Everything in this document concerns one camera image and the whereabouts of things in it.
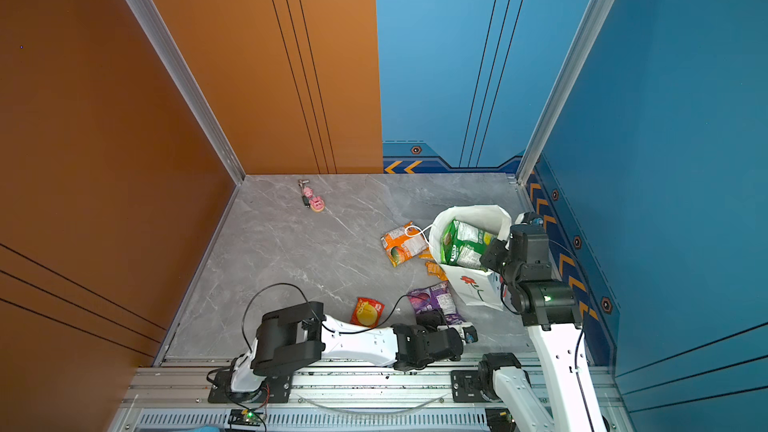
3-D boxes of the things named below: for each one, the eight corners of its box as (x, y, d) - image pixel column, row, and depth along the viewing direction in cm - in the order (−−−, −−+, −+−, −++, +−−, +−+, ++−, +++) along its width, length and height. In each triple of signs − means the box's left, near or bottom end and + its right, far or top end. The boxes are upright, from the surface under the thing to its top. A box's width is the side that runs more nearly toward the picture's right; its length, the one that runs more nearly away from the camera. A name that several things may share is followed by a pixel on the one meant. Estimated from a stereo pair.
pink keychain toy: (311, 216, 110) (309, 210, 108) (292, 189, 119) (290, 183, 117) (326, 208, 113) (325, 202, 110) (307, 182, 122) (305, 176, 119)
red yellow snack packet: (351, 323, 85) (350, 320, 84) (359, 299, 90) (358, 296, 88) (378, 329, 84) (377, 327, 83) (384, 304, 89) (384, 302, 87)
